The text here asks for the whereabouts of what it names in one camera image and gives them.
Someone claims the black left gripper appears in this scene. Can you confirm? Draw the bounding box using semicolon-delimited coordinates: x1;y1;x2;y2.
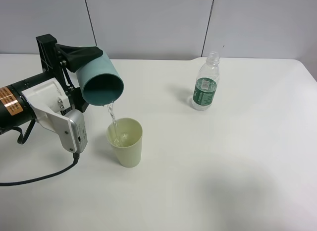
36;34;103;115

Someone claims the teal plastic cup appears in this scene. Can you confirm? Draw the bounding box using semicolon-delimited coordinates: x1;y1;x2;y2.
76;53;124;106

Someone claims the clear plastic water bottle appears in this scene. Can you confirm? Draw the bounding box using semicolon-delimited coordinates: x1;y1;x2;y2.
192;52;220;111

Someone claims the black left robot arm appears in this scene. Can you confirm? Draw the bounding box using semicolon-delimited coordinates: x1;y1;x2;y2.
0;34;103;134

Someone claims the light green plastic cup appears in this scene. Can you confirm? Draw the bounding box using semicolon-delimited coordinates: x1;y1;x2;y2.
106;117;143;168

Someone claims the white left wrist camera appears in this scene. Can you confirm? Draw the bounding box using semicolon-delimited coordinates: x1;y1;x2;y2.
22;78;88;153

